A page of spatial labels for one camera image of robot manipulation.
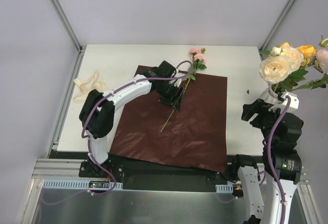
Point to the left aluminium frame post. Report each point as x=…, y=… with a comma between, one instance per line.
x=66, y=24

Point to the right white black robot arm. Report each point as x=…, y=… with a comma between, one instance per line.
x=282, y=164

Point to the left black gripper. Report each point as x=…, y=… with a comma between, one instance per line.
x=171, y=96

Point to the artificial flower bouquet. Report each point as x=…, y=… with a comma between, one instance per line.
x=198, y=60

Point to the yellow rose stem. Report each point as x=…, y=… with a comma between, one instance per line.
x=305, y=52

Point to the right aluminium frame post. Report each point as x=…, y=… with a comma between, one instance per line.
x=277, y=25

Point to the red wrapping paper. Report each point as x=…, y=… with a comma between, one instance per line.
x=193, y=137

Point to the white cream rose stem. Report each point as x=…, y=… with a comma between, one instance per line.
x=283, y=68

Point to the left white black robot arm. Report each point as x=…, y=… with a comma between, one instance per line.
x=97, y=114

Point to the white cable duct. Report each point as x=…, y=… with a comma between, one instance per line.
x=224, y=189
x=73, y=184

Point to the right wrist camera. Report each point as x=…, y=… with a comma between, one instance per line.
x=288, y=99

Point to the pink rose stem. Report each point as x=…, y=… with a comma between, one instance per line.
x=318, y=62

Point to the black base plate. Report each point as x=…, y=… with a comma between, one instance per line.
x=142, y=175

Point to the cream ribbon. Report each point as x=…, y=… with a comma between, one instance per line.
x=90, y=84

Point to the white ribbed vase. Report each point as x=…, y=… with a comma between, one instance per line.
x=269, y=96

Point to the right white cable duct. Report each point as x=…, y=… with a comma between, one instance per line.
x=224, y=189

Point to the left white cable duct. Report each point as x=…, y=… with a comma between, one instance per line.
x=73, y=184

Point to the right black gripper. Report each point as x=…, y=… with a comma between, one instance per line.
x=251, y=109

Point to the aluminium frame post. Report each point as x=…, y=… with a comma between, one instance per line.
x=277, y=25
x=66, y=24

